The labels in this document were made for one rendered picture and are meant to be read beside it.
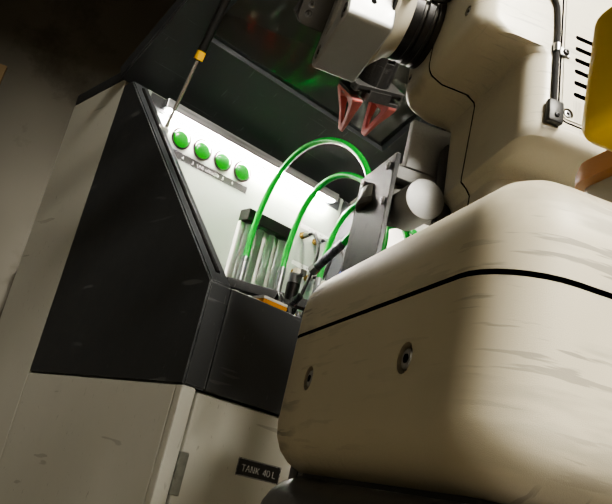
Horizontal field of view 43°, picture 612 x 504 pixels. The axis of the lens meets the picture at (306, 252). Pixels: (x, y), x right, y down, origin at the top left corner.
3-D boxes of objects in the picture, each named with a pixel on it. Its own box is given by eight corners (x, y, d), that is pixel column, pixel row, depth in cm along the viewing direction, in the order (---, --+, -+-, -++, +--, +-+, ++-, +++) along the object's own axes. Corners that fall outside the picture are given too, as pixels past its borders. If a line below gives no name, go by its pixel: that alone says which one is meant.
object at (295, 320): (205, 391, 114) (232, 288, 119) (189, 389, 118) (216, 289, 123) (464, 473, 151) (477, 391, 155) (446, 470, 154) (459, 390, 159)
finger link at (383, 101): (333, 121, 143) (352, 74, 139) (365, 128, 146) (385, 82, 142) (348, 138, 138) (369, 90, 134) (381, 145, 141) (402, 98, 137)
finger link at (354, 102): (322, 119, 142) (342, 71, 137) (355, 126, 145) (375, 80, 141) (337, 136, 137) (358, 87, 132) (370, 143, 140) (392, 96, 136)
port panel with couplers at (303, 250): (279, 326, 189) (307, 208, 198) (270, 326, 191) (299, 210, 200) (318, 342, 196) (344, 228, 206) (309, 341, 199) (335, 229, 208)
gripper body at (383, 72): (337, 78, 138) (354, 38, 134) (384, 89, 143) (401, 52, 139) (352, 93, 133) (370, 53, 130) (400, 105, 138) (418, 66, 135)
